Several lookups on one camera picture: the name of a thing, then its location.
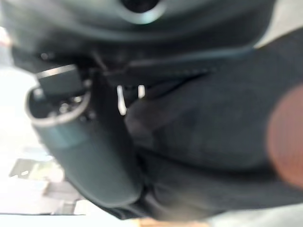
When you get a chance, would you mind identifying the person's hand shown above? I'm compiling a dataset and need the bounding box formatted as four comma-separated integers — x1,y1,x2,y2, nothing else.
267,84,303,190

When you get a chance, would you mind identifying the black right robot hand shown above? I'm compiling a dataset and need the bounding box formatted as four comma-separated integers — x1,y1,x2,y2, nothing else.
0,0,276,209

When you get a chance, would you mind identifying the grey flat object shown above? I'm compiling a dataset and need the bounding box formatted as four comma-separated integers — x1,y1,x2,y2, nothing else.
9,157,66,182

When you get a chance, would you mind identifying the dark fabric garment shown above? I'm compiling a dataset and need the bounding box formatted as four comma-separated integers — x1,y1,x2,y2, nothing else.
101,29,303,223

